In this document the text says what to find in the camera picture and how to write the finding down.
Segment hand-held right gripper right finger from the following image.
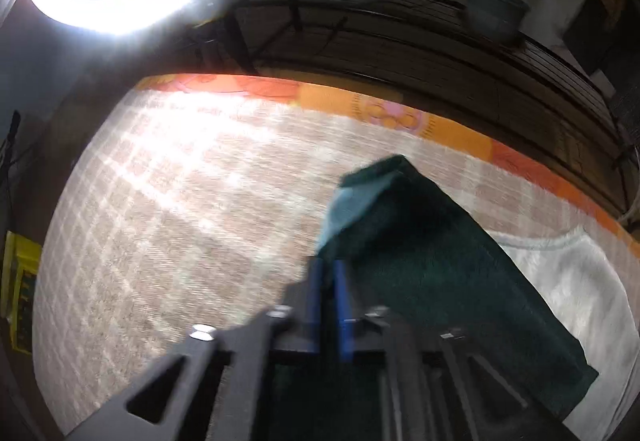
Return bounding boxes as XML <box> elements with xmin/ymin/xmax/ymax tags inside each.
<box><xmin>332</xmin><ymin>260</ymin><xmax>586</xmax><ymax>441</ymax></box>

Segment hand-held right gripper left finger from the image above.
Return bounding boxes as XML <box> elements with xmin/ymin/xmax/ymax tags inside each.
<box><xmin>65</xmin><ymin>257</ymin><xmax>328</xmax><ymax>441</ymax></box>

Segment dark green small garment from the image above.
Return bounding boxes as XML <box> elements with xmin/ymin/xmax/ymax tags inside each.
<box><xmin>272</xmin><ymin>155</ymin><xmax>599</xmax><ymax>441</ymax></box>

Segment beige checked blanket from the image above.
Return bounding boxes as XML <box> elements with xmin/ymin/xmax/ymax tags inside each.
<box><xmin>32</xmin><ymin>88</ymin><xmax>621</xmax><ymax>437</ymax></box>

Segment orange printed bed sheet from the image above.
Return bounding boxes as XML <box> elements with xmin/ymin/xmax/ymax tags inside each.
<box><xmin>135</xmin><ymin>73</ymin><xmax>640</xmax><ymax>262</ymax></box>

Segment white printed garment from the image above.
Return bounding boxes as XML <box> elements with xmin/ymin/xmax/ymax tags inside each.
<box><xmin>487</xmin><ymin>226</ymin><xmax>632</xmax><ymax>441</ymax></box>

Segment yellow box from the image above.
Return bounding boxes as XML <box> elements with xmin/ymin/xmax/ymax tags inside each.
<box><xmin>2</xmin><ymin>231</ymin><xmax>43</xmax><ymax>352</ymax></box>

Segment potted plant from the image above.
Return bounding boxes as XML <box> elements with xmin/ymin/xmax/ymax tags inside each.
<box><xmin>460</xmin><ymin>0</ymin><xmax>531</xmax><ymax>44</ymax></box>

